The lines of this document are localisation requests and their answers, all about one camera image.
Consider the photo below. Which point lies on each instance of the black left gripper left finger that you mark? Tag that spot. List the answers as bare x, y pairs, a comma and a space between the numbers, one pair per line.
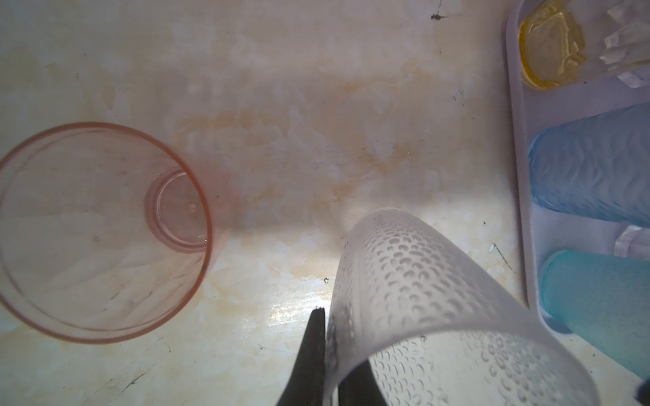
305, 384

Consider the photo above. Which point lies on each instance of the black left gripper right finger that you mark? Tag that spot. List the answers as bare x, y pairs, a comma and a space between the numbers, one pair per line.
360, 388

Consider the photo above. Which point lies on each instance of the clear cup back row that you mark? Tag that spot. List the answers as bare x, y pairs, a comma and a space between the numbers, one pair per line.
433, 328

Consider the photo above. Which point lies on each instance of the pink plastic cup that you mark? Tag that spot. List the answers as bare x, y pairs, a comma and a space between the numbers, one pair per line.
106, 232

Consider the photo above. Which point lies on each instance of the teal dimpled plastic cup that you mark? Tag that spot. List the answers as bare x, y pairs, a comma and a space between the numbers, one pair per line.
604, 299

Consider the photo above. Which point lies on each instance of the clear glass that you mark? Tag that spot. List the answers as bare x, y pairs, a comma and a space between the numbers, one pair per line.
626, 50
634, 243

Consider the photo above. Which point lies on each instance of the blue ribbed plastic cup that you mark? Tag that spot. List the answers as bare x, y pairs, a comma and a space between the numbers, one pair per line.
596, 167

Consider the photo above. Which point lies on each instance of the amber plastic cup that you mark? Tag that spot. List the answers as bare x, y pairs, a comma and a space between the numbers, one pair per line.
552, 46

